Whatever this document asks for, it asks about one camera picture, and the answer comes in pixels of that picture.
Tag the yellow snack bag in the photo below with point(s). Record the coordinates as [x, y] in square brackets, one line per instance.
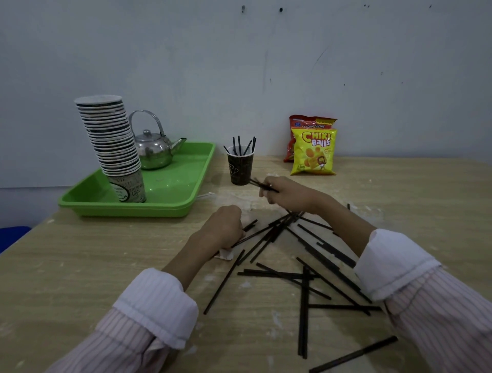
[313, 157]

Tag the green plastic tray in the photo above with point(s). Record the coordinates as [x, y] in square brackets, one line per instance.
[180, 180]

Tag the steel kettle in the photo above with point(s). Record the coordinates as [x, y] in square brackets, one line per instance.
[153, 153]

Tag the bunch of black straws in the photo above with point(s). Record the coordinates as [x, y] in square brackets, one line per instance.
[239, 148]

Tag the person's right forearm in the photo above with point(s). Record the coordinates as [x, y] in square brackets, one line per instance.
[346, 226]

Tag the white paper scrap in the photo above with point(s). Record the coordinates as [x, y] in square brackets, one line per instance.
[226, 254]

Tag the red snack bag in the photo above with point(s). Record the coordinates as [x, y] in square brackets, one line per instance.
[307, 121]

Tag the blue object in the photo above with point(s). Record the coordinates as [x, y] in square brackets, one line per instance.
[11, 236]

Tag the single black straw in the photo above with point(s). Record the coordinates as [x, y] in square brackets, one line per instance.
[261, 186]

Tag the light wooden table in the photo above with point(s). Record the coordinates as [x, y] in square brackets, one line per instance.
[77, 276]

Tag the pile of black straws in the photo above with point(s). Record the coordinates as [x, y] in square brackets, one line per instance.
[304, 315]

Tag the person's left hand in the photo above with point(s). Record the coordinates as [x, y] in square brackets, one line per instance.
[223, 228]

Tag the stack of paper cups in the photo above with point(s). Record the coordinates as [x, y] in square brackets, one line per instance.
[111, 142]

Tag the dark brown paper cup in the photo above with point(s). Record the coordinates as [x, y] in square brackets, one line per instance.
[240, 169]

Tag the person's left forearm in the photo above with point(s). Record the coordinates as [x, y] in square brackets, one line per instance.
[180, 265]

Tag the person's right hand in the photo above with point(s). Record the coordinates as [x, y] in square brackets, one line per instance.
[294, 196]

